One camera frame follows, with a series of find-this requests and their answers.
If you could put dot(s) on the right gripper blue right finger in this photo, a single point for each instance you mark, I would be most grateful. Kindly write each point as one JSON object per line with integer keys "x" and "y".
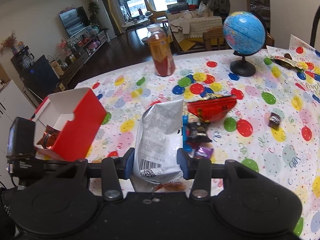
{"x": 198, "y": 170}

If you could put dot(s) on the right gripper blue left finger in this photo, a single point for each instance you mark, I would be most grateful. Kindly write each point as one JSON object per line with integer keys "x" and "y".
{"x": 112, "y": 170}

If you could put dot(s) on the black snack packet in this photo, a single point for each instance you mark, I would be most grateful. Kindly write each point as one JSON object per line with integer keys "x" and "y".
{"x": 198, "y": 132}

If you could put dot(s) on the white snack bag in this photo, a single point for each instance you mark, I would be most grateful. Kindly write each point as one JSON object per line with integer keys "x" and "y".
{"x": 159, "y": 136}

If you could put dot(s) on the red yellow snack bag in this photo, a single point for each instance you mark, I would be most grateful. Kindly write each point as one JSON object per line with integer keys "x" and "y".
{"x": 212, "y": 107}

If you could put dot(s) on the small dark candy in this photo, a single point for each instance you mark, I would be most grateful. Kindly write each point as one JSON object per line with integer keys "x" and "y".
{"x": 274, "y": 121}

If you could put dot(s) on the clear orange snack packet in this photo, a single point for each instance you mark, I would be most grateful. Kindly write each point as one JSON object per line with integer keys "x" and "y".
{"x": 170, "y": 187}

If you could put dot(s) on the blue cookie packet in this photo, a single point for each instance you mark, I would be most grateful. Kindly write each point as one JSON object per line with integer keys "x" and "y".
{"x": 186, "y": 146}

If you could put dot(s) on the brown foil snack bag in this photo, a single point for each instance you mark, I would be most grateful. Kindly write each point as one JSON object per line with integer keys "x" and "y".
{"x": 49, "y": 137}

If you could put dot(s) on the purple candy wrapper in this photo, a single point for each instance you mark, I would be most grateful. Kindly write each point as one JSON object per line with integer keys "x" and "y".
{"x": 203, "y": 152}

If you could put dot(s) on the white cabinet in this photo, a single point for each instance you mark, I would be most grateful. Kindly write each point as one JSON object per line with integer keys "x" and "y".
{"x": 13, "y": 104}

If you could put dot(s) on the red cardboard box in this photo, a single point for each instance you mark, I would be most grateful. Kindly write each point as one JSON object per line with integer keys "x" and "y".
{"x": 77, "y": 114}

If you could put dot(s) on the balloon pattern tablecloth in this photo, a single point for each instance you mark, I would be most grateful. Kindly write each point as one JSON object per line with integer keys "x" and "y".
{"x": 289, "y": 155}

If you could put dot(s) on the dark tv cabinet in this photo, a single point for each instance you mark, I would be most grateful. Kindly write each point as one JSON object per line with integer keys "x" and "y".
{"x": 85, "y": 53}

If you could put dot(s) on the orange drink bottle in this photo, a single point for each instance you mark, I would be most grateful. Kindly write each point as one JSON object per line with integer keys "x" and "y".
{"x": 160, "y": 51}

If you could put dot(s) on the wooden chair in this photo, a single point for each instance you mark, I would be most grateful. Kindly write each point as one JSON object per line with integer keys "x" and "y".
{"x": 214, "y": 34}

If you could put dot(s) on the dark wrapper near lamp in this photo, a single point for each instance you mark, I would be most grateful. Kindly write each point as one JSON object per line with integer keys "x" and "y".
{"x": 287, "y": 62}

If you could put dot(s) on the blue desk globe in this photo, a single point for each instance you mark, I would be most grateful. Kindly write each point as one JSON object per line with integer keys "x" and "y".
{"x": 246, "y": 35}

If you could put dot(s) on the sofa with cream cover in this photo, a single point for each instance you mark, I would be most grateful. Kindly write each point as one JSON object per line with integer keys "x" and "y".
{"x": 187, "y": 26}

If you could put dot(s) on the round coffee table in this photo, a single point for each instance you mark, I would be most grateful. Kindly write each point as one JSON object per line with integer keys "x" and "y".
{"x": 133, "y": 25}

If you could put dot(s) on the wall television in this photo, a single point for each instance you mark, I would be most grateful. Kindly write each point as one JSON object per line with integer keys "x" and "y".
{"x": 74, "y": 21}

